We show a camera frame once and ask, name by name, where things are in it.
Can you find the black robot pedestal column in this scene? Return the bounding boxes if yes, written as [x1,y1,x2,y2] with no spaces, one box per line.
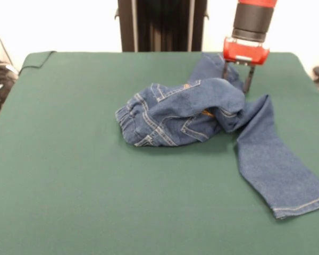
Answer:
[114,0,210,53]

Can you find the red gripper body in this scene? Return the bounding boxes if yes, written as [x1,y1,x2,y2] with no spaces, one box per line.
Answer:
[223,37,271,67]

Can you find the blue denim jeans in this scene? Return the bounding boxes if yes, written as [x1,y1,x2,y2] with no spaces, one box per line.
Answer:
[115,52,319,220]

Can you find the dark green table cloth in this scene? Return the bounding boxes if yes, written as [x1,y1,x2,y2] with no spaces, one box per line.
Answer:
[0,50,319,255]

